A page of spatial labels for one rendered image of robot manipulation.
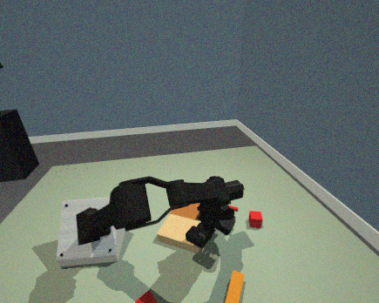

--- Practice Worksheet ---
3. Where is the red cube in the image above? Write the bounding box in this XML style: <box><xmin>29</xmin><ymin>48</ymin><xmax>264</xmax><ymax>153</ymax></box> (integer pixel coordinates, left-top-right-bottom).
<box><xmin>249</xmin><ymin>212</ymin><xmax>263</xmax><ymax>228</ymax></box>
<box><xmin>135</xmin><ymin>290</ymin><xmax>157</xmax><ymax>303</ymax></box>

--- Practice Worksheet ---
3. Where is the orange flat bar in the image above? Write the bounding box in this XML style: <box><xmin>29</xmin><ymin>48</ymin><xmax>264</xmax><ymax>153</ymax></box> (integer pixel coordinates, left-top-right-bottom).
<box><xmin>225</xmin><ymin>271</ymin><xmax>244</xmax><ymax>303</ymax></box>

